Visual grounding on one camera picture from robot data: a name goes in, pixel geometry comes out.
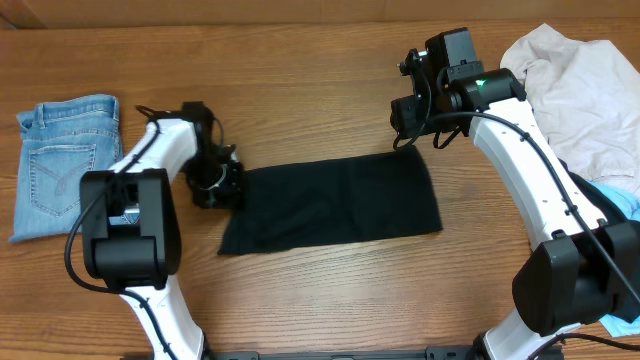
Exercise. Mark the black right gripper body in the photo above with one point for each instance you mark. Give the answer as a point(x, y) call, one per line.
point(421, 119)

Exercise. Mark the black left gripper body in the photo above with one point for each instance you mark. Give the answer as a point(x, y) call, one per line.
point(212, 183)

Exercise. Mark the black t-shirt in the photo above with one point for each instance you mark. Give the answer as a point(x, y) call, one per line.
point(338, 201)

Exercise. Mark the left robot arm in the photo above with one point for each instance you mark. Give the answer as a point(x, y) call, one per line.
point(126, 240)

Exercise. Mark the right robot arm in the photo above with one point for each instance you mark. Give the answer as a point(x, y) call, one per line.
point(583, 254)

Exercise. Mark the folded light blue jeans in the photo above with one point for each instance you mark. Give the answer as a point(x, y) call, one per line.
point(60, 141)

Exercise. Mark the beige crumpled garment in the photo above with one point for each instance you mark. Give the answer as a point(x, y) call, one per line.
point(585, 97)

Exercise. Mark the black Nike garment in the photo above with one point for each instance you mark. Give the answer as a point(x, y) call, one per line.
point(612, 214)

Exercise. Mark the light blue garment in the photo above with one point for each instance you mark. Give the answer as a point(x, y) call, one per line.
point(625, 322)

